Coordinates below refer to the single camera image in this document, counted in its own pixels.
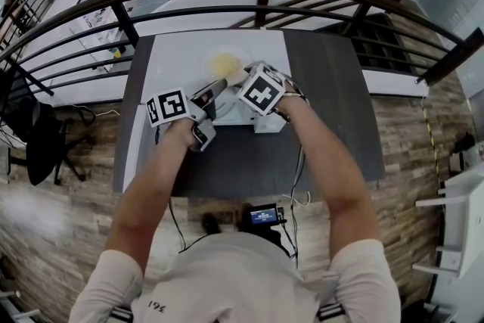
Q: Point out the yellow bottle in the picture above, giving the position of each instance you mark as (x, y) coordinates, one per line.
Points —
(118, 53)

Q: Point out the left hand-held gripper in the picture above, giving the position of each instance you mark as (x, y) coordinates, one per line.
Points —
(168, 107)

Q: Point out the pale yellow food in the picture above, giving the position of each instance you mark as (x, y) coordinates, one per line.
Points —
(225, 63)

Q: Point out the person's right forearm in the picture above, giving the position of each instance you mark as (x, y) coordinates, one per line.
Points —
(332, 177)

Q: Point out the white plate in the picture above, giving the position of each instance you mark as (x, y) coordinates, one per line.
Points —
(246, 56)

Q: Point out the person's white shirt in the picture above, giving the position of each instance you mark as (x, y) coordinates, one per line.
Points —
(227, 283)

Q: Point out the black office chair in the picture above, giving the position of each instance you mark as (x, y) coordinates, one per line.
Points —
(41, 147)

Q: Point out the person's black trousers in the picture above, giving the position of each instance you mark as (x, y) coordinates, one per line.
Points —
(276, 238)

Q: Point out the white microwave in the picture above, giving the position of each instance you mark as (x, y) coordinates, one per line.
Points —
(177, 60)

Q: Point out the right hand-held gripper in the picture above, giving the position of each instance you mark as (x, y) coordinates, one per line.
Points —
(261, 90)

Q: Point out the black bag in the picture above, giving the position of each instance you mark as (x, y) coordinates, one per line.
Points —
(465, 141)

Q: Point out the white box with red print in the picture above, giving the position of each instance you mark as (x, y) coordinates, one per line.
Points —
(480, 153)

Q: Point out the small chest-mounted screen device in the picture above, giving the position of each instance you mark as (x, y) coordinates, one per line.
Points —
(262, 216)

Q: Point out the black harness buckle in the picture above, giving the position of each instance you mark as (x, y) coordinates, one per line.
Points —
(123, 315)
(331, 312)

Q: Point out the person's left forearm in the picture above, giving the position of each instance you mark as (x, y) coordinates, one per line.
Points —
(151, 193)

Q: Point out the person's black left shoe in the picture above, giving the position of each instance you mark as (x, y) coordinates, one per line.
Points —
(210, 223)

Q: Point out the dark table with white legs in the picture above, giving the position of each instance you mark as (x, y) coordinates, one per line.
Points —
(325, 87)

